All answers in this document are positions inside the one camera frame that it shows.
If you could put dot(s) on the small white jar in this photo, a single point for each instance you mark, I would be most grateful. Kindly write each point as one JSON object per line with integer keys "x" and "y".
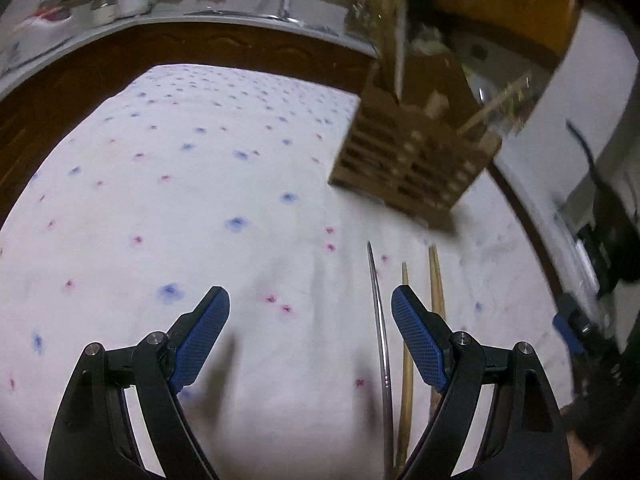
{"x": 104, "y": 12}

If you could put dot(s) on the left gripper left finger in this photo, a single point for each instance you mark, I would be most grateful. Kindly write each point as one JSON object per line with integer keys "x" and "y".
{"x": 92, "y": 436}

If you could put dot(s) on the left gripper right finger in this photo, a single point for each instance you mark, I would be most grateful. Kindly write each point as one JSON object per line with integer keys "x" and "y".
{"x": 523, "y": 436}

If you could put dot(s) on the floral white tablecloth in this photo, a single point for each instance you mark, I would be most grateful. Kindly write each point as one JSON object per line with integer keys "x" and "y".
{"x": 198, "y": 176}

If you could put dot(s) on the metal chopstick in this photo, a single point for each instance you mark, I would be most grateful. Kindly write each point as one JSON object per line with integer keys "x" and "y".
{"x": 386, "y": 377}

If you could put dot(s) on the wooden spatula in holder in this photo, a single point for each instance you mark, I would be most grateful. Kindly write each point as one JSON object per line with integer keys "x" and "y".
{"x": 510, "y": 90}

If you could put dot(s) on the wooden utensil holder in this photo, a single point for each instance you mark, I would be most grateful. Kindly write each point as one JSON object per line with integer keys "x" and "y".
{"x": 411, "y": 153}

